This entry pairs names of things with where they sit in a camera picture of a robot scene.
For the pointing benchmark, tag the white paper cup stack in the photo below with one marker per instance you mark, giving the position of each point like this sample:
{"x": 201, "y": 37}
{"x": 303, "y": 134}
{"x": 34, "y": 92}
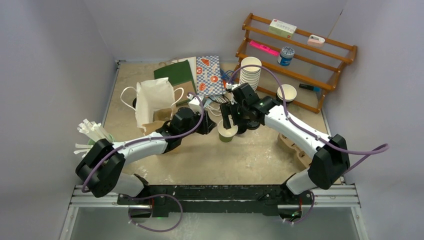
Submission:
{"x": 250, "y": 72}

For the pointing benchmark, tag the blue checkered paper bag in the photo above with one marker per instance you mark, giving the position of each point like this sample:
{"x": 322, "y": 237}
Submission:
{"x": 208, "y": 79}

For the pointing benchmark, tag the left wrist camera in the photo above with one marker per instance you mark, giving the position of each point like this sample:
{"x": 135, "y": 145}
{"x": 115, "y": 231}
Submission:
{"x": 195, "y": 103}

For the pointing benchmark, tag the black cup with white cup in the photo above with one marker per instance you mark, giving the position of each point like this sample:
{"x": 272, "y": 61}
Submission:
{"x": 287, "y": 92}

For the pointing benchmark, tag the brown kraft paper bag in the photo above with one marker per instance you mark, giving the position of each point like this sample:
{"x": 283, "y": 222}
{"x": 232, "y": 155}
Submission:
{"x": 155, "y": 102}

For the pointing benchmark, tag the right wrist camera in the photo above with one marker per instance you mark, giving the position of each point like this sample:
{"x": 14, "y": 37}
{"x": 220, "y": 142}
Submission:
{"x": 231, "y": 87}

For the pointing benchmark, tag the white green box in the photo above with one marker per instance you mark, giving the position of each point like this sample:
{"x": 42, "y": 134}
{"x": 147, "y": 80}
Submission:
{"x": 282, "y": 29}

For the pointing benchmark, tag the blue lidded jar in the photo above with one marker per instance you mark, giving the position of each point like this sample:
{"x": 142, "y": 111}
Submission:
{"x": 285, "y": 56}

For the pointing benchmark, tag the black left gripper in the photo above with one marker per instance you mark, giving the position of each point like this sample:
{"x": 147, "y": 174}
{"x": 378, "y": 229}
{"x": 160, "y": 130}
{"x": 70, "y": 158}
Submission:
{"x": 206, "y": 124}

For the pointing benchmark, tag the green paper coffee cup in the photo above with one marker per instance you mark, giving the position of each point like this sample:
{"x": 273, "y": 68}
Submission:
{"x": 226, "y": 135}

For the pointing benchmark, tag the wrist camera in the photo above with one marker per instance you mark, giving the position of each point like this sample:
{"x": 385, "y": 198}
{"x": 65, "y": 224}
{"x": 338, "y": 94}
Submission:
{"x": 231, "y": 87}
{"x": 195, "y": 103}

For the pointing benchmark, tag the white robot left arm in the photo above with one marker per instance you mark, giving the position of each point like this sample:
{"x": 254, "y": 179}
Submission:
{"x": 101, "y": 169}

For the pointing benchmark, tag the wooden shelf rack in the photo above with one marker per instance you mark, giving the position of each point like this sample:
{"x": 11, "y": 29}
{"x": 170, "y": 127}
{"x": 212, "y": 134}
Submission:
{"x": 325, "y": 88}

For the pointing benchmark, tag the green cup of stirrers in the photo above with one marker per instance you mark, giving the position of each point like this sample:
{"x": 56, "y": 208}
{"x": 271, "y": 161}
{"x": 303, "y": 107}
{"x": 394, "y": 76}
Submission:
{"x": 95, "y": 132}

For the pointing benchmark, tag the green paper bag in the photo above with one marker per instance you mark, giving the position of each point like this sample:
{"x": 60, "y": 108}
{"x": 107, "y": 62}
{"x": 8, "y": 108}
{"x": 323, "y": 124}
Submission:
{"x": 179, "y": 75}

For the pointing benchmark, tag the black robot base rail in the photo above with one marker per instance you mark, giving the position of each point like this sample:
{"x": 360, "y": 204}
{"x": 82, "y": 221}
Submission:
{"x": 266, "y": 199}

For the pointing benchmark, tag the black blue marker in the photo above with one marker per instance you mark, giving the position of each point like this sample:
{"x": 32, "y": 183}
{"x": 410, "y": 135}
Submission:
{"x": 309, "y": 87}

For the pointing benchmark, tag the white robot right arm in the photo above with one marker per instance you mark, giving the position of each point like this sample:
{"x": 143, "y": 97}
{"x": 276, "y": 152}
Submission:
{"x": 329, "y": 159}

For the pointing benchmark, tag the pink white tape dispenser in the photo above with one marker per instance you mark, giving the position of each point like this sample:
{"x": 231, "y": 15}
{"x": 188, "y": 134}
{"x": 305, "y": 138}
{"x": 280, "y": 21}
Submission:
{"x": 316, "y": 41}

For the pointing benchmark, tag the pink highlighter pen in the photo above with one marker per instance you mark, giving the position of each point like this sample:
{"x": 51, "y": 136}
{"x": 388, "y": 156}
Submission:
{"x": 264, "y": 48}

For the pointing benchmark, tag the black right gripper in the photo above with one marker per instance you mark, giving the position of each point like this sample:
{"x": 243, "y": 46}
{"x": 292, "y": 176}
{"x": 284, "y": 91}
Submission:
{"x": 228, "y": 109}

